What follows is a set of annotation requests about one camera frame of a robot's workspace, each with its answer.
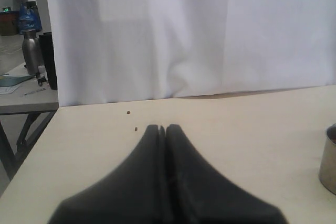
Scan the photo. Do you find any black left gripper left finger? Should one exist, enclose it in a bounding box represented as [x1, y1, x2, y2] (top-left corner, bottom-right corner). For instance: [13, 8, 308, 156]
[49, 125, 168, 223]

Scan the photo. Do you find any blue plastic bag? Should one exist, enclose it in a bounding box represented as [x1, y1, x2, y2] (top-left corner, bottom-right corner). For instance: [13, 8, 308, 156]
[18, 1, 42, 35]

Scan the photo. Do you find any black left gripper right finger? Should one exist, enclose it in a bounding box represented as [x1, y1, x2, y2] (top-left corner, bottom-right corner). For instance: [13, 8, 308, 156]
[165, 124, 288, 223]

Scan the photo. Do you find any white backdrop curtain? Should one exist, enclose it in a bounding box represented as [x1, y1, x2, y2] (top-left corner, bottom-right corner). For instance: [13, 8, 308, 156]
[48, 0, 335, 106]

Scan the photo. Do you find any black cylinder container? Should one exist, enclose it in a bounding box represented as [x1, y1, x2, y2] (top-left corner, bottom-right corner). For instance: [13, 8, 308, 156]
[39, 32, 58, 90]

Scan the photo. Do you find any steel cup with pellets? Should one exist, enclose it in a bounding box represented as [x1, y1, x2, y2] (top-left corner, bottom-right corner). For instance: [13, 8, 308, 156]
[319, 124, 335, 195]

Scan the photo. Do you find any grey side table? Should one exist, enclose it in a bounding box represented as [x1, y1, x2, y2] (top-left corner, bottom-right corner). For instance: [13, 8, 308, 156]
[1, 78, 59, 179]

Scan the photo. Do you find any silver metal bottle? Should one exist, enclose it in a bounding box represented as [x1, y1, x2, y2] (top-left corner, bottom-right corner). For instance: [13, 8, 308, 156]
[22, 29, 44, 76]

